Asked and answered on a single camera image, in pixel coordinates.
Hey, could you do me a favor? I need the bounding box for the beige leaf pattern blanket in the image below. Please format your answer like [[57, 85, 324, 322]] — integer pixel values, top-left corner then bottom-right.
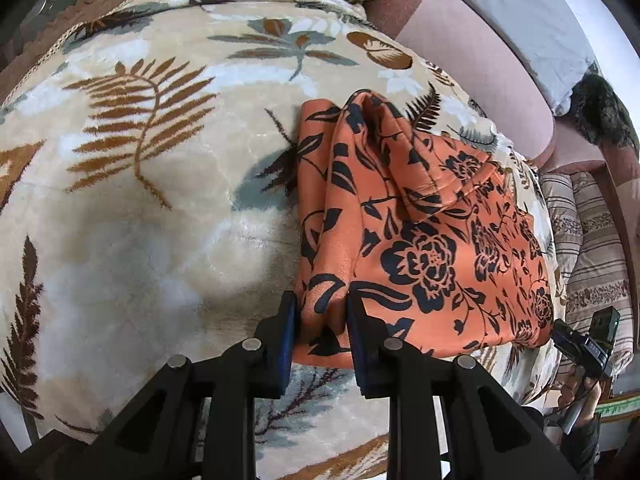
[[1, 0, 556, 448]]

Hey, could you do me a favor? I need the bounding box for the dark furry cushion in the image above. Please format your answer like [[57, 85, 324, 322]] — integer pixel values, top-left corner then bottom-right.
[[567, 74, 639, 155]]

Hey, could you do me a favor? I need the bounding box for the pink bolster pillow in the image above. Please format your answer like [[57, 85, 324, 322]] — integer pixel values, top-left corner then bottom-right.
[[364, 0, 555, 167]]

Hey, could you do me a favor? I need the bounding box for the grey pillow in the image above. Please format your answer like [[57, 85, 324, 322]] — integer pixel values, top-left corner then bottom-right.
[[463, 0, 598, 117]]

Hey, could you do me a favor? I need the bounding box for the orange black floral cloth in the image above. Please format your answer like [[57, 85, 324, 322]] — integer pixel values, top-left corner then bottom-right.
[[296, 90, 554, 367]]

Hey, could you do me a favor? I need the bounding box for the striped beige pillow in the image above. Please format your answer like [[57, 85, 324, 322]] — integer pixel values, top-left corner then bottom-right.
[[540, 172, 634, 375]]

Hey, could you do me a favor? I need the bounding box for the person's right hand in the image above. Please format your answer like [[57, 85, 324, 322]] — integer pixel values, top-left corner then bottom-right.
[[558, 366, 602, 424]]

